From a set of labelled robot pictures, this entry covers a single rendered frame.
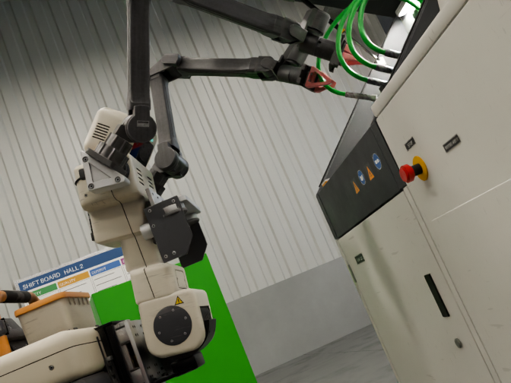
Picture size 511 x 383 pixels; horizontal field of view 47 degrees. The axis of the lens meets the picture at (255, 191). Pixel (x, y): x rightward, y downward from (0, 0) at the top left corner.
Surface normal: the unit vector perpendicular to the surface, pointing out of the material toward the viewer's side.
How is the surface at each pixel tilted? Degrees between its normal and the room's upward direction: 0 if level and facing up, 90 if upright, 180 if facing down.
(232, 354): 90
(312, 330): 90
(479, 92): 90
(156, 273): 90
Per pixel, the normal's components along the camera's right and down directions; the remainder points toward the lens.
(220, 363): 0.29, -0.32
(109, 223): -0.07, -0.18
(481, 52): -0.92, 0.35
